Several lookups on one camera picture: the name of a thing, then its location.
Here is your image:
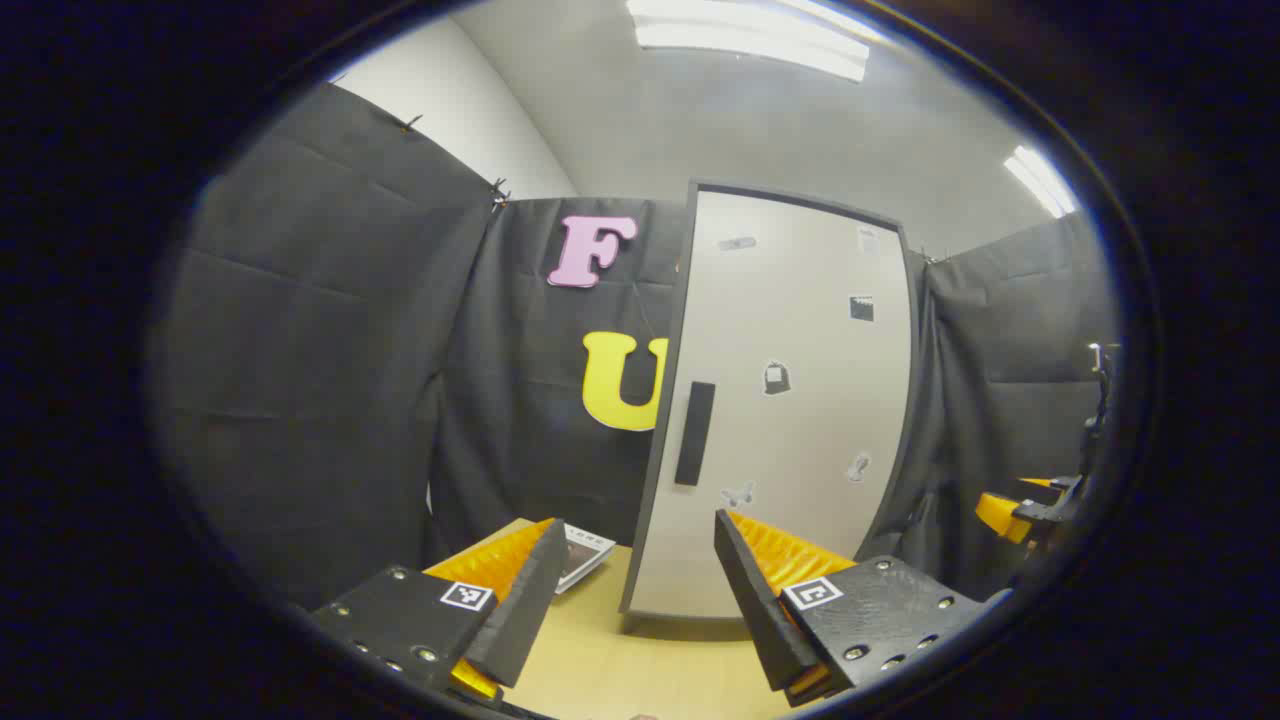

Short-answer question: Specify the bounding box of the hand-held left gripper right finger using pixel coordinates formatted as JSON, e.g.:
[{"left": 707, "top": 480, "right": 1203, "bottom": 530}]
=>
[{"left": 713, "top": 508, "right": 1011, "bottom": 709}]

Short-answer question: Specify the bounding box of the black door handle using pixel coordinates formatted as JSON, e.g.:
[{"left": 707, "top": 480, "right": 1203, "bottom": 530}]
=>
[{"left": 674, "top": 381, "right": 717, "bottom": 488}]

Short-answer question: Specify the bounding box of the black backdrop cloth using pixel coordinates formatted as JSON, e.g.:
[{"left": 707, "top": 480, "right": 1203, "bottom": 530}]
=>
[{"left": 150, "top": 82, "right": 1121, "bottom": 611}]

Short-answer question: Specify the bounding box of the light grey cabinet door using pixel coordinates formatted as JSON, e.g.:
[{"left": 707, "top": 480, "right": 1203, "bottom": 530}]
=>
[{"left": 622, "top": 180, "right": 916, "bottom": 621}]

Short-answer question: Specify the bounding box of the ceiling light panel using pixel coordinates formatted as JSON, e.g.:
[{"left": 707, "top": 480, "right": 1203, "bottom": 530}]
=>
[
  {"left": 1003, "top": 146, "right": 1079, "bottom": 219},
  {"left": 627, "top": 0, "right": 871, "bottom": 83}
]

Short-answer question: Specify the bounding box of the white book with dark cover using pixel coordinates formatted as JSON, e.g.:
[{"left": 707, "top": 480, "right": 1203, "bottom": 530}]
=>
[{"left": 555, "top": 522, "right": 617, "bottom": 595}]

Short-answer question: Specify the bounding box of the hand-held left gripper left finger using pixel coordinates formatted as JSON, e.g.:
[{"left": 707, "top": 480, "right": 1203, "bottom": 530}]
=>
[{"left": 310, "top": 517, "right": 571, "bottom": 706}]

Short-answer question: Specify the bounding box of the dark grey cabinet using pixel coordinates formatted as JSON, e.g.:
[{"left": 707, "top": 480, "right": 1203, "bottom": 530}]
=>
[{"left": 618, "top": 178, "right": 926, "bottom": 636}]

